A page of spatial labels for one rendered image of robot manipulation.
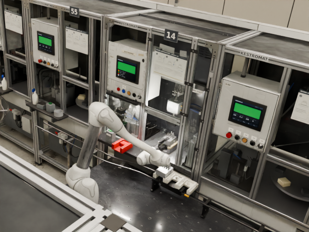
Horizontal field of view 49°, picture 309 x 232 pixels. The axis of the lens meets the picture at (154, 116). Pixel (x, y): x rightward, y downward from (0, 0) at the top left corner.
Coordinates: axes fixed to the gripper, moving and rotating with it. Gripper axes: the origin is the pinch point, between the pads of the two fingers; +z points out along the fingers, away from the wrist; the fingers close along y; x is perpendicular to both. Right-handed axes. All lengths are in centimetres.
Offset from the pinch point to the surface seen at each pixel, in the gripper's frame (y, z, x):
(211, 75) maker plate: 79, -10, -39
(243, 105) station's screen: 66, -14, -68
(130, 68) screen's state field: 66, -14, 34
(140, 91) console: 47, -13, 24
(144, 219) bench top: -30, -66, -26
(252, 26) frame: 103, 69, -36
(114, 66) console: 62, -12, 54
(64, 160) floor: -101, 11, 158
